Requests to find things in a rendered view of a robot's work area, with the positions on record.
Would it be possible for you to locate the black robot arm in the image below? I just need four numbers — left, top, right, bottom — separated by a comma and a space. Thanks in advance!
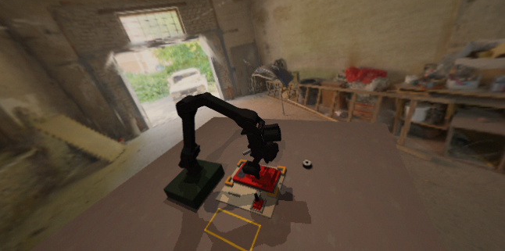
175, 92, 281, 177

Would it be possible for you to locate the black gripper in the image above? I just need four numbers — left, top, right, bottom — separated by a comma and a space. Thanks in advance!
242, 140, 269, 179

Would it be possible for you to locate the tan flat base plate with orange corner posts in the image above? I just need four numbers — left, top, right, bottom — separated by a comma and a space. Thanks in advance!
216, 160, 287, 219

